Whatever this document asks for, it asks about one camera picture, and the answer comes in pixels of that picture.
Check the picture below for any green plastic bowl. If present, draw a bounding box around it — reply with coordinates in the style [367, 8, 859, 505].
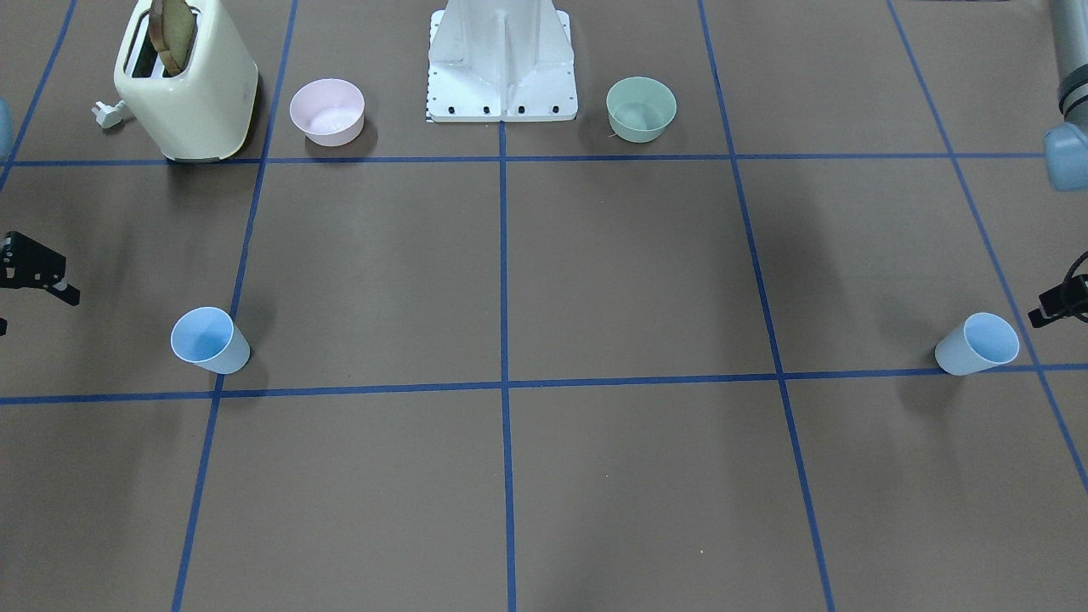
[605, 75, 677, 144]

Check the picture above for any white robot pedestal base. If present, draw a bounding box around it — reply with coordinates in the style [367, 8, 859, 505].
[425, 1, 579, 123]

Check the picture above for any light blue cup robot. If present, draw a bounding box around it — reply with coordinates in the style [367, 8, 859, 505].
[168, 306, 250, 375]
[934, 311, 1021, 377]

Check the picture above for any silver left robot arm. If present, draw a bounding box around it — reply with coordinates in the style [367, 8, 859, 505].
[1028, 1, 1087, 329]

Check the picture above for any toasted bread slice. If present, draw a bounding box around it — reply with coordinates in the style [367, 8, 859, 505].
[148, 0, 197, 77]

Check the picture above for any white toaster power plug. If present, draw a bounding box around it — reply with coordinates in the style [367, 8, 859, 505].
[92, 100, 128, 128]

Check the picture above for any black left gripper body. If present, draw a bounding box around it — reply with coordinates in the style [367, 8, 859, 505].
[1052, 274, 1087, 317]

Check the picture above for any cream two-slot toaster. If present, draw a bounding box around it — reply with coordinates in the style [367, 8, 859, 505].
[113, 1, 259, 163]

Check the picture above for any pink plastic bowl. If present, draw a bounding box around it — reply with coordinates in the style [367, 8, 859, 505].
[289, 78, 366, 147]

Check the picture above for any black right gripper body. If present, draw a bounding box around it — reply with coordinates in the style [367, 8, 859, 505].
[1, 231, 67, 292]

